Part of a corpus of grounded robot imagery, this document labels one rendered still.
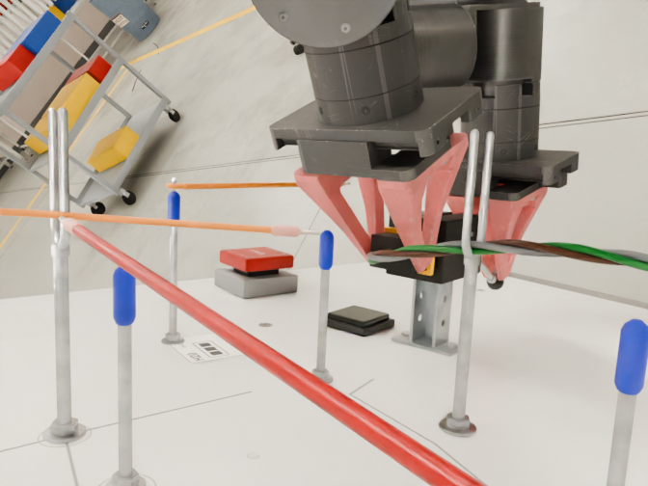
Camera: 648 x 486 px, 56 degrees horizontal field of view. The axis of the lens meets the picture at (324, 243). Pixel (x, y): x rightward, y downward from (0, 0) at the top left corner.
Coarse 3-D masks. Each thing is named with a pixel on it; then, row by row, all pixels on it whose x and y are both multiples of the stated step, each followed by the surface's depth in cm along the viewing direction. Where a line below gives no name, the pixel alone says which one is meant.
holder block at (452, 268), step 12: (444, 216) 40; (456, 216) 40; (444, 228) 37; (456, 228) 38; (444, 240) 37; (456, 240) 38; (444, 264) 37; (456, 264) 39; (480, 264) 42; (408, 276) 39; (420, 276) 38; (432, 276) 38; (444, 276) 38; (456, 276) 39
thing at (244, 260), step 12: (228, 252) 54; (240, 252) 55; (252, 252) 55; (264, 252) 55; (276, 252) 55; (228, 264) 54; (240, 264) 52; (252, 264) 52; (264, 264) 53; (276, 264) 53; (288, 264) 54; (252, 276) 53
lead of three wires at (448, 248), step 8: (400, 248) 30; (408, 248) 30; (416, 248) 29; (424, 248) 29; (432, 248) 29; (440, 248) 28; (448, 248) 28; (456, 248) 28; (472, 248) 28; (368, 256) 32; (376, 256) 32; (384, 256) 31; (392, 256) 31; (400, 256) 30; (408, 256) 30; (416, 256) 29; (424, 256) 29; (432, 256) 29
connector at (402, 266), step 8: (384, 232) 38; (376, 240) 37; (384, 240) 37; (392, 240) 36; (400, 240) 36; (376, 248) 37; (384, 248) 37; (392, 248) 36; (376, 264) 37; (384, 264) 37; (392, 264) 36; (400, 264) 36; (408, 264) 36; (408, 272) 36; (416, 272) 36
